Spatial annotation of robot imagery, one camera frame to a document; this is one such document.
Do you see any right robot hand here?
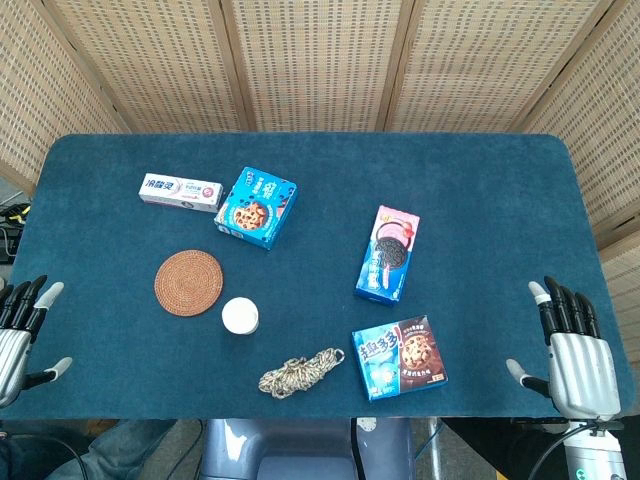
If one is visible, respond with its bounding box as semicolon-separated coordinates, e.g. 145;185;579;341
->
505;275;623;421

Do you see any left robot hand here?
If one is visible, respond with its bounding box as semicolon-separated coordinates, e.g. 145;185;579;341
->
0;274;74;409

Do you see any small white round jar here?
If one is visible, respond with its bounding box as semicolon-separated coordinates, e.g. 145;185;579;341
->
221;296;261;336

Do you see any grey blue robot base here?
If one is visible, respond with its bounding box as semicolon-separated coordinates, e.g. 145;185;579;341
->
198;418;416;480

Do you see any brown round woven coaster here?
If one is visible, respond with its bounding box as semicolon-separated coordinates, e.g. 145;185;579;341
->
153;249;224;318

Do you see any blue brown cookie box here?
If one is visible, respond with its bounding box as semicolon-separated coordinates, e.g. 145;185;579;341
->
351;314;449;403

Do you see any dark blue table mat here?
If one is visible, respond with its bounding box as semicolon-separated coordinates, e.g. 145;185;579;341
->
0;132;624;421

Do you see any pink blue Oreo box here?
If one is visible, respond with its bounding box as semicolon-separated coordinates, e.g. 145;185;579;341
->
354;204;421;306

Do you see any white toothpaste box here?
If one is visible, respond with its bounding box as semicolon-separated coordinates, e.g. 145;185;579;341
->
138;172;225;214

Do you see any blue chocolate chip cookie box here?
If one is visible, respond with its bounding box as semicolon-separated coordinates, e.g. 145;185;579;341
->
213;166;299;252

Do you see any woven bamboo folding screen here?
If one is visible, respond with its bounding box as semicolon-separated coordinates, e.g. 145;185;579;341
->
0;0;640;371

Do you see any black cable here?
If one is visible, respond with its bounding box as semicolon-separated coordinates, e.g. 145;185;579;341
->
0;433;89;480

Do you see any yellow black cable clutter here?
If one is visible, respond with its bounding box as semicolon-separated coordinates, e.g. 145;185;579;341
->
0;197;32;266

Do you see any coiled beige rope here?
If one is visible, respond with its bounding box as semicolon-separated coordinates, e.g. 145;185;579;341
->
257;347;346;400

